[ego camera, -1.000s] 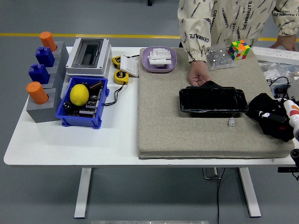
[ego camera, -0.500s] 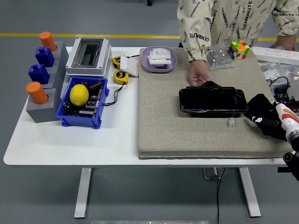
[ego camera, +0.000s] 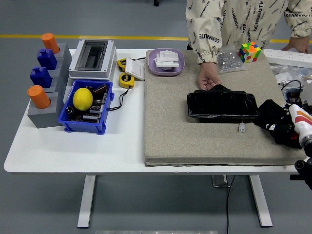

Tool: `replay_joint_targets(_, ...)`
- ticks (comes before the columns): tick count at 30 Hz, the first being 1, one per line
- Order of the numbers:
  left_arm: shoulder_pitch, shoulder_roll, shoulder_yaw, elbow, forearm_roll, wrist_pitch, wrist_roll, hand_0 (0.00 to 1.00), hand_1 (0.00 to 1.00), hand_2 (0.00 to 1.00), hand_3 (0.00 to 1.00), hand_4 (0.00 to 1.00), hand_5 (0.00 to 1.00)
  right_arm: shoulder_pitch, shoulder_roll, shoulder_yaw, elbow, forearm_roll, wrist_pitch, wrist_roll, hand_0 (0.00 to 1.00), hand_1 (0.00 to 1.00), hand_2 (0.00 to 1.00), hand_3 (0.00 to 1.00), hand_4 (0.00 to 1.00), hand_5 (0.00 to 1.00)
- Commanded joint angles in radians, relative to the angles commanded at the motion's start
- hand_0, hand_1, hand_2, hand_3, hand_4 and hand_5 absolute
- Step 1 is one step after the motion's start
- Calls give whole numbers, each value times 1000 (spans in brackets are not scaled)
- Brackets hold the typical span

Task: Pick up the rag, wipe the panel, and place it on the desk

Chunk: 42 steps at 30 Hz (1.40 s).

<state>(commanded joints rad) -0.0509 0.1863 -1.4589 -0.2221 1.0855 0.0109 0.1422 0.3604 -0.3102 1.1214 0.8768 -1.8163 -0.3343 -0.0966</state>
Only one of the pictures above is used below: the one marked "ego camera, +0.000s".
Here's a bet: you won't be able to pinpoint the person's left hand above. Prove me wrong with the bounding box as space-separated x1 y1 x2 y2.
282 37 312 54

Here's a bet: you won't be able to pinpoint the person's right hand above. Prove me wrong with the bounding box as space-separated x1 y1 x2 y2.
196 62 222 91

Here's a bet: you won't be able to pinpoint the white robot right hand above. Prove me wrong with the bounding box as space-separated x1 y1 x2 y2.
264 103 312 137

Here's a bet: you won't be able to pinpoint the black rag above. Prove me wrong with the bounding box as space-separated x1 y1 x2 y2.
253 98 308 150

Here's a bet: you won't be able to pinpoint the white power strip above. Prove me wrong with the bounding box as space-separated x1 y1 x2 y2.
263 48 312 69

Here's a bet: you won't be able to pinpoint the light blue tray of boards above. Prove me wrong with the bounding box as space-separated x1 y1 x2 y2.
282 88 312 108

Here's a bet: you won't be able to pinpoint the clear bag of metal nuts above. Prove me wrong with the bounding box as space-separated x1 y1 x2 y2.
215 45 248 75

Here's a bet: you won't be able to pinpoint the clear plastic bags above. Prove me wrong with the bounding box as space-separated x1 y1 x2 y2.
269 63 312 86

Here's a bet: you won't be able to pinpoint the colourful puzzle cube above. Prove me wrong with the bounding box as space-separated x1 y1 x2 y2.
237 41 262 64

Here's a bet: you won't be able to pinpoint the purple plate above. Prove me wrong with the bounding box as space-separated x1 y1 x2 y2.
148 48 185 77

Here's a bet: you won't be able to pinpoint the grey-brown mat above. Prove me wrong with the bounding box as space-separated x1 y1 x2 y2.
143 49 308 167

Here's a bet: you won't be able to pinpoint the person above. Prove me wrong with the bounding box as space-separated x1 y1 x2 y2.
184 0 312 66

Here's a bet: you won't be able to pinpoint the yellow tape measure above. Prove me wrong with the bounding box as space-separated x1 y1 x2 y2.
118 72 135 88
116 58 127 72

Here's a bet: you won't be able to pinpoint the white table leg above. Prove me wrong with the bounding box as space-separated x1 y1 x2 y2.
77 175 96 229
248 175 273 228

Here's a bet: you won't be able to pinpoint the grey electrical distribution box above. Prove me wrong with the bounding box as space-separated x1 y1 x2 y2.
68 39 117 81

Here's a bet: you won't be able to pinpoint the brown cylindrical capacitor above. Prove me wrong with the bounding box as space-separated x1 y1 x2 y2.
94 83 108 95

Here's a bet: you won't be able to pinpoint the dark circuit board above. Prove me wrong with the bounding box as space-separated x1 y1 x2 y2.
65 84 109 122

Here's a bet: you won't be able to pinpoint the yellow lemon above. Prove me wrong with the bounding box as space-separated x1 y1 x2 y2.
73 87 94 112

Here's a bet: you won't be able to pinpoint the blue plastic bin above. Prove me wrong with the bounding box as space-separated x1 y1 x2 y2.
57 79 115 136

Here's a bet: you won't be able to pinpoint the orange cylinder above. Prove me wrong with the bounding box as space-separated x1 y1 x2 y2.
40 33 60 54
27 85 51 110

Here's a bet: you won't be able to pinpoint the blue plastic block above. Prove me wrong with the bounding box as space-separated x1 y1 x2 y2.
29 66 53 88
37 48 58 71

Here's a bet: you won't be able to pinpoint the grey stepped block holder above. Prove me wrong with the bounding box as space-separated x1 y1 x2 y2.
27 43 73 129

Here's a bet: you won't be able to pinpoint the black looped cable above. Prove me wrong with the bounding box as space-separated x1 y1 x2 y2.
280 79 304 93

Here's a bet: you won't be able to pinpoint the white switch parts stack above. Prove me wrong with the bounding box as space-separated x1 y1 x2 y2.
153 49 180 70

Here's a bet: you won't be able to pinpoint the white wall switch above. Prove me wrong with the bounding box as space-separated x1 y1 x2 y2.
124 58 146 81

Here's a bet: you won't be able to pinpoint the thin black cord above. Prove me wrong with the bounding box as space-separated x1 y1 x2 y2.
107 85 134 112

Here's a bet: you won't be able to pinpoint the metal bracket under table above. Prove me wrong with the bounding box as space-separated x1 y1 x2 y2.
211 175 231 188

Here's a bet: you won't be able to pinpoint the black cable under table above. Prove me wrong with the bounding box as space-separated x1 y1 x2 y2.
226 175 236 234

